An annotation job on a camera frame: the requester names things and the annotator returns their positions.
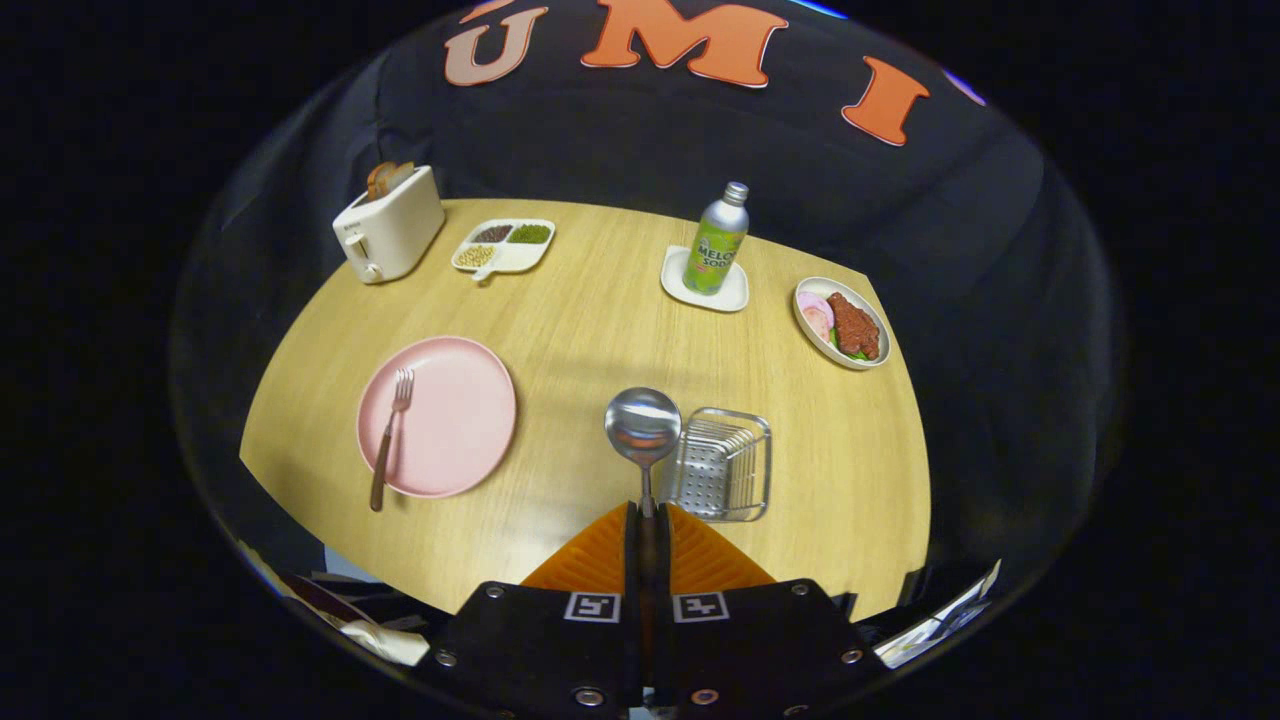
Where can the white toaster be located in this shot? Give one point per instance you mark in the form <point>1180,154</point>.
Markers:
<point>395,235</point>

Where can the white oval food plate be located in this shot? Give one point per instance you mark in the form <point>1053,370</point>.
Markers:
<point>805,300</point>

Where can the pink ham slices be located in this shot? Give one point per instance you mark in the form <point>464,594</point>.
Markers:
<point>815,312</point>

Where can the pink round plate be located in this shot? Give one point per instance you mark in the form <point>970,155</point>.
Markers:
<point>455,420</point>

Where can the printed paper sheets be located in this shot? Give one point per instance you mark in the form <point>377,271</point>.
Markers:
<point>935,625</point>

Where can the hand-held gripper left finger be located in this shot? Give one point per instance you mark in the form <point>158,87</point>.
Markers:
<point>631,560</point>

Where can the red-brown meat piece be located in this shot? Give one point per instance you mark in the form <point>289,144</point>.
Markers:
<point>855,328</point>

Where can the toast slices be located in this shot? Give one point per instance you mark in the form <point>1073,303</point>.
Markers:
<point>388,178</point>

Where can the white divided bean dish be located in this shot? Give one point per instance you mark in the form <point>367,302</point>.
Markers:
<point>515,258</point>

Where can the green soda bottle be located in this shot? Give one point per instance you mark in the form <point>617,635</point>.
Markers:
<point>715,250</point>

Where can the white square coaster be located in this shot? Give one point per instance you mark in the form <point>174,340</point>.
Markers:
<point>735,295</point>

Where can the white cloth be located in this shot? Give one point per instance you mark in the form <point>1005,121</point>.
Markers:
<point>390,643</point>

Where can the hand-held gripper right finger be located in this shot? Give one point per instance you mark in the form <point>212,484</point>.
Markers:
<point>663,560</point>

